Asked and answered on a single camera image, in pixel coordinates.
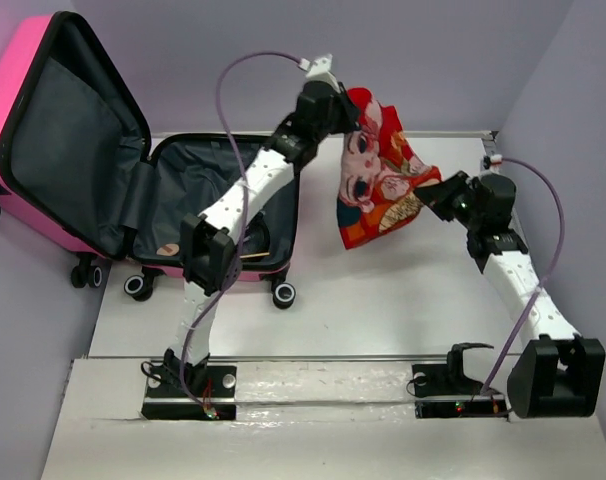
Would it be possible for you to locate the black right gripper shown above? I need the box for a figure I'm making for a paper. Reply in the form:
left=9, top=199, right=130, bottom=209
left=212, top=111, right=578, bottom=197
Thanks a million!
left=415, top=172, right=485, bottom=231

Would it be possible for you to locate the red printed cloth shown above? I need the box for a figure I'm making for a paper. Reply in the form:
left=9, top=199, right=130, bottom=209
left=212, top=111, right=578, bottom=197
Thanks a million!
left=336, top=87, right=442, bottom=250

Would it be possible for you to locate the black belt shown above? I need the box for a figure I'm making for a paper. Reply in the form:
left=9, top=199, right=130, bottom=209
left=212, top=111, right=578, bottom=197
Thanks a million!
left=241, top=218, right=271, bottom=257

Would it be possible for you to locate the wooden chopstick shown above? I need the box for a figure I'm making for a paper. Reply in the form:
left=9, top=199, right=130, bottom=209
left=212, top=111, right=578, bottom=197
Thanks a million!
left=240, top=251, right=270, bottom=260

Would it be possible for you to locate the pink hard-shell suitcase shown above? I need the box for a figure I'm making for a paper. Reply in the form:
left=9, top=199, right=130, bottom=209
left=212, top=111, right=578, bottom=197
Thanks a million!
left=0, top=10, right=303, bottom=312

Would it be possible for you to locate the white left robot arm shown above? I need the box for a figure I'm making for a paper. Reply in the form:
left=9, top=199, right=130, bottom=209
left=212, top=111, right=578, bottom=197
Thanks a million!
left=163, top=80, right=359, bottom=395

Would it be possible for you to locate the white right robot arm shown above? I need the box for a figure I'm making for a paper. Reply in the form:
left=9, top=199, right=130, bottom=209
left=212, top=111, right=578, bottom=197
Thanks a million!
left=415, top=171, right=606, bottom=419

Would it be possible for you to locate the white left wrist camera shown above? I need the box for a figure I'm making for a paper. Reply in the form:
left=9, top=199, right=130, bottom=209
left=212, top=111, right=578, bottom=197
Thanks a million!
left=298, top=53, right=340, bottom=92

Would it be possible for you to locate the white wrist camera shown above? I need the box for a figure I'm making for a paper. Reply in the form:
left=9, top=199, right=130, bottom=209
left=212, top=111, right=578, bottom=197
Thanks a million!
left=480, top=154, right=503, bottom=174
left=298, top=53, right=340, bottom=92

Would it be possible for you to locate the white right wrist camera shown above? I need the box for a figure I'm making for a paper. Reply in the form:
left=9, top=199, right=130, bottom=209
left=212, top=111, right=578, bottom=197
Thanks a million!
left=480, top=154, right=503, bottom=174

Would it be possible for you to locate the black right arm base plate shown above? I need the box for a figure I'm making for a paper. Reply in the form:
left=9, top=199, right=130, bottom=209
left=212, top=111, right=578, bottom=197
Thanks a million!
left=406, top=342, right=511, bottom=421

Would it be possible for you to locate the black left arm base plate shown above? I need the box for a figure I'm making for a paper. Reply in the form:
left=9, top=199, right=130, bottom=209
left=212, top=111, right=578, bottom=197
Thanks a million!
left=140, top=361, right=237, bottom=421

